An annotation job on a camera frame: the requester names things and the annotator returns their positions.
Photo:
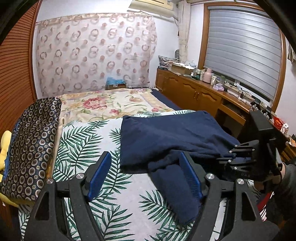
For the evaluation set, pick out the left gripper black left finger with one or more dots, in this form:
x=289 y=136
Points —
x=49 y=220

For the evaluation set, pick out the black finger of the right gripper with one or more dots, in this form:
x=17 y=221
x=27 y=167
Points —
x=239 y=167
x=246 y=148

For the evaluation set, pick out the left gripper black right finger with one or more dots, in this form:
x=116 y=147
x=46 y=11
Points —
x=228 y=210

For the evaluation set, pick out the navy blue printed t-shirt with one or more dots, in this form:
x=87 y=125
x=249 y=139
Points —
x=153 y=145

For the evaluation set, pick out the person's right hand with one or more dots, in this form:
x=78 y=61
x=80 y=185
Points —
x=272 y=180

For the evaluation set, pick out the wooden sideboard cabinet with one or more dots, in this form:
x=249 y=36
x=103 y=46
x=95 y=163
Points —
x=187 y=93

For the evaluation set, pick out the navy circle-patterned folded cloth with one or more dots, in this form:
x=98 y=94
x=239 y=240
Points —
x=31 y=150

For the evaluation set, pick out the pink thermos bottle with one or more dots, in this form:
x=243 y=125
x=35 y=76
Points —
x=207 y=75

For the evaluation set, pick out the yellow plush pillow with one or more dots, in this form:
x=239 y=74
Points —
x=5 y=142

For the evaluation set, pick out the navy blue bed sheet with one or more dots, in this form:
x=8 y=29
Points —
x=164 y=100

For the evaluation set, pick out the grey window blind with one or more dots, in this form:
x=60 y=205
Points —
x=244 y=44

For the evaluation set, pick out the cardboard box on sideboard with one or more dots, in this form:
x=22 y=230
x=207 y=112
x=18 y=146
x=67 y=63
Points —
x=181 y=69

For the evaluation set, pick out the cream floral blanket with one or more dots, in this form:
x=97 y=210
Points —
x=107 y=104

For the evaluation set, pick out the brown louvered wardrobe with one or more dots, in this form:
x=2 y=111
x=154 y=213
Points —
x=18 y=90

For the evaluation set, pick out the cardboard box with blue bag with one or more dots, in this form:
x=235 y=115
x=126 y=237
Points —
x=112 y=83

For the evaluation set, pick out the cream side curtain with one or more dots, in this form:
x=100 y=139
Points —
x=184 y=27

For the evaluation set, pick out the pink circle-patterned curtain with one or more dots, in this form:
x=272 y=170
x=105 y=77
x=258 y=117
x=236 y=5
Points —
x=81 y=53

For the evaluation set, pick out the white wall air conditioner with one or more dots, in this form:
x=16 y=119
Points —
x=159 y=7

